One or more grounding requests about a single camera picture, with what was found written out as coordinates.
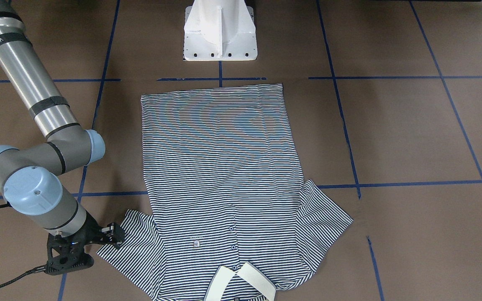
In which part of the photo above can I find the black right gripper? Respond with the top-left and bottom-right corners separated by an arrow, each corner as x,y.
45,222 -> 126,275

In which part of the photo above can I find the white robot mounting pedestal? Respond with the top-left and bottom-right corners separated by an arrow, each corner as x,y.
182,0 -> 258,61

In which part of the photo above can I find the navy white striped polo shirt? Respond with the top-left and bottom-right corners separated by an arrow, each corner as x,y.
98,84 -> 353,301

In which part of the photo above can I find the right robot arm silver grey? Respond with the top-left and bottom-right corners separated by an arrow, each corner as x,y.
0,0 -> 124,275

